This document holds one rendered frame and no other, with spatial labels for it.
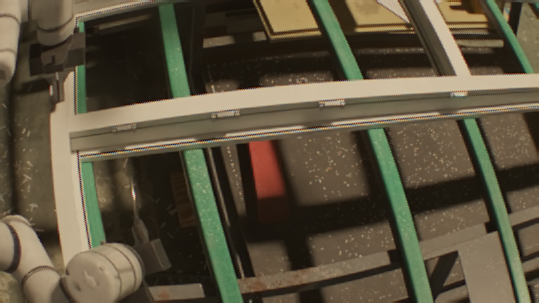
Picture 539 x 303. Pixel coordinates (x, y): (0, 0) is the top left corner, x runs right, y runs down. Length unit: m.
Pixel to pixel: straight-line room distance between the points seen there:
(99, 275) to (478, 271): 0.78
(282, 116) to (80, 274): 0.68
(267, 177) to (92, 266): 0.87
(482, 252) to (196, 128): 0.62
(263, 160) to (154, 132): 0.38
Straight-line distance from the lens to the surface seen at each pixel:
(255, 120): 1.76
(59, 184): 1.64
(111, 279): 1.23
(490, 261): 1.71
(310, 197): 2.06
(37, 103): 3.06
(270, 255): 1.96
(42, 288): 1.31
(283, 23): 2.33
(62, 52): 1.60
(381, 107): 1.82
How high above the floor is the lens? 2.23
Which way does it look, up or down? 51 degrees down
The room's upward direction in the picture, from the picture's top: 5 degrees clockwise
